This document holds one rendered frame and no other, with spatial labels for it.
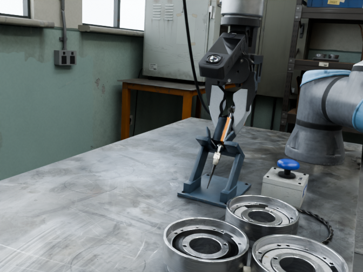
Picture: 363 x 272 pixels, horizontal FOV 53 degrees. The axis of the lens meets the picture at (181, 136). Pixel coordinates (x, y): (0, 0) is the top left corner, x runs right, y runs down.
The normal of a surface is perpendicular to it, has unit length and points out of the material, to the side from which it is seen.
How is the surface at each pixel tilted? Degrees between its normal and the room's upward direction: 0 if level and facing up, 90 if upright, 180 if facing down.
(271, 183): 90
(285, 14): 90
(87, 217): 0
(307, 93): 89
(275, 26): 90
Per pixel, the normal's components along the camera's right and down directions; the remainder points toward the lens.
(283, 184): -0.45, 0.18
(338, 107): -0.93, 0.16
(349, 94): -0.87, -0.25
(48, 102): 0.89, 0.17
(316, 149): -0.26, -0.09
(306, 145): -0.54, -0.14
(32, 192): 0.07, -0.97
